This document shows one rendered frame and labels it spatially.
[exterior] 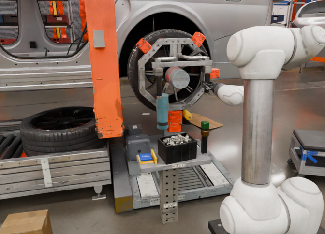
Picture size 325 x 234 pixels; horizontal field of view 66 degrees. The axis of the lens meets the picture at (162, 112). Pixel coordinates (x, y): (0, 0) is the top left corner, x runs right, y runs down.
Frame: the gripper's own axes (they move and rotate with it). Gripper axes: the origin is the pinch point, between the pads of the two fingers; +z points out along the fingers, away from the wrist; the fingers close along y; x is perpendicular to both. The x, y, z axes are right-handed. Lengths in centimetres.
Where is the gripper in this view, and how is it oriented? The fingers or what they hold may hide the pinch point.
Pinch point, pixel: (207, 83)
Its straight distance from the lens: 176.2
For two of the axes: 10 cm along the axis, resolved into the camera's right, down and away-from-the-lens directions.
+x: -0.1, -9.5, -3.2
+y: 9.7, -0.8, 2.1
